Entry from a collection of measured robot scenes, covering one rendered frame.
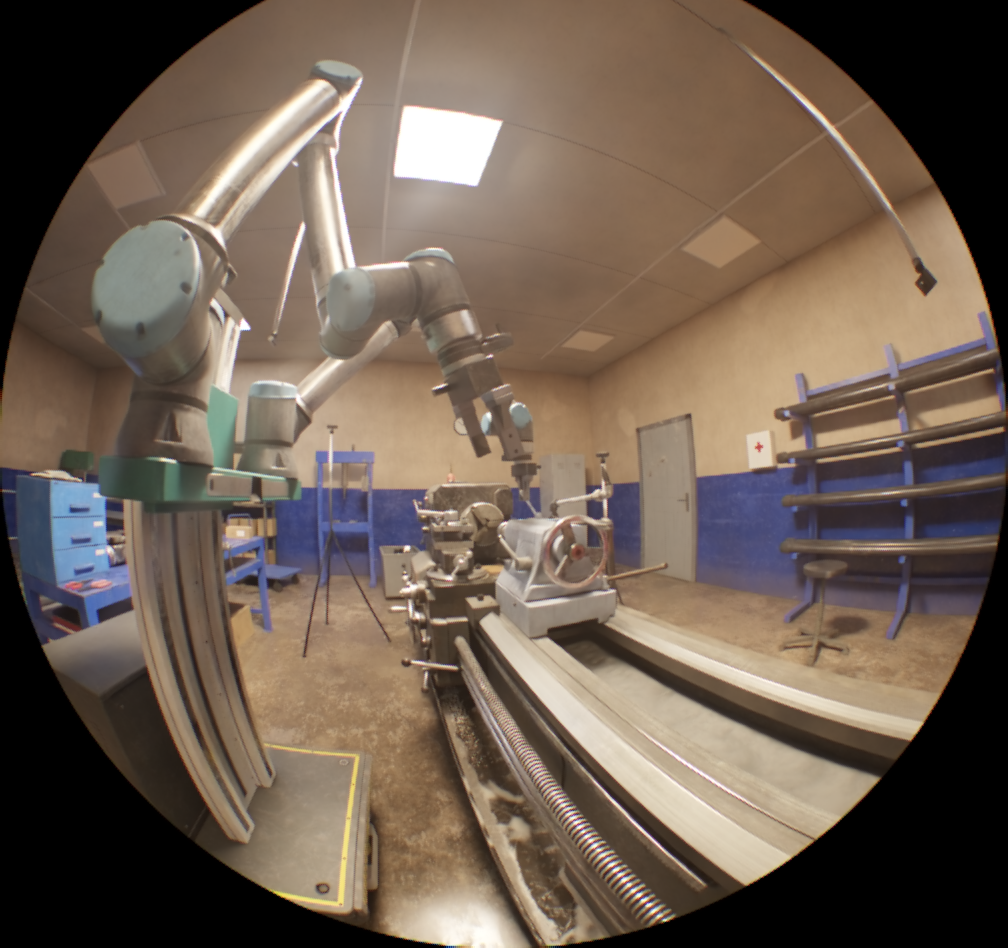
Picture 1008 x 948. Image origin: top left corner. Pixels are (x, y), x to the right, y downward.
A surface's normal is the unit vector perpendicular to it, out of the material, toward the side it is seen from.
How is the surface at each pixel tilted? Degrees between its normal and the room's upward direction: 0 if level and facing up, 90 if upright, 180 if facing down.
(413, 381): 90
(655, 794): 36
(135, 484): 90
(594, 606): 90
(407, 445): 90
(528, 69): 180
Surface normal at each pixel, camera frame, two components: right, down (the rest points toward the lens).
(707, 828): -0.58, -0.81
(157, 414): 0.65, -0.44
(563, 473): 0.31, -0.14
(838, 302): -0.95, -0.02
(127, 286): 0.61, -0.04
